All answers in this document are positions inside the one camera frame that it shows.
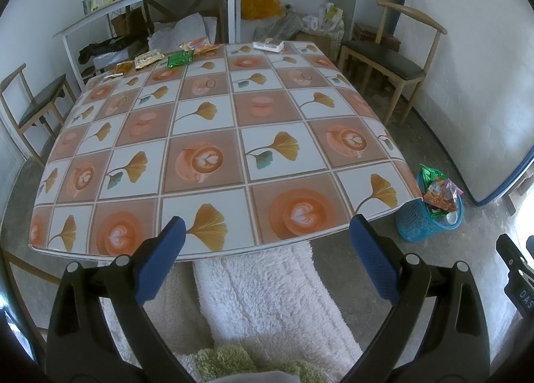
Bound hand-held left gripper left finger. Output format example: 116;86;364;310
46;216;198;383

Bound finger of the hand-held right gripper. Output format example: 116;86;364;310
496;233;534;280

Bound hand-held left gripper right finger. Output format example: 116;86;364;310
349;213;490;383

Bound blue plastic basket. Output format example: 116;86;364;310
395;170;465;243

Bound orange clear snack packet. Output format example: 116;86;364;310
423;182;458;213

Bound green snack packet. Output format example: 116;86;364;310
418;164;448;191

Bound white fluffy rug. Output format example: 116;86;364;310
100;241;363;383

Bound green fluffy cloth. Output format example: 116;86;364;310
196;345;326;383

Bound patterned tablecloth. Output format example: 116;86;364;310
28;42;422;261

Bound white board with blue edge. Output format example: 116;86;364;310
392;0;534;205

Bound wooden chair with dark seat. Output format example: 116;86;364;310
0;64;78;167
338;0;448;125

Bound small green foil packet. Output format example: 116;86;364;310
167;50;196;68

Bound orange white yellow packet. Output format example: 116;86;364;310
180;37;220;53

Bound black cloth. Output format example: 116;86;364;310
78;36;143;64

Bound brown wooden stool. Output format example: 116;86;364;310
352;22;401;52

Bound white sack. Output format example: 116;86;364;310
148;13;218;52

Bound white flat pack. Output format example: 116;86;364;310
253;38;286;52

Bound brown cardboard box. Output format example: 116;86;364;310
110;5;147;35

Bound white plastic bag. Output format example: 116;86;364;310
302;3;345;31

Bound grey clear plastic bag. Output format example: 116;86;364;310
254;14;303;42

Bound yellow plastic bag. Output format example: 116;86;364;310
241;0;283;20

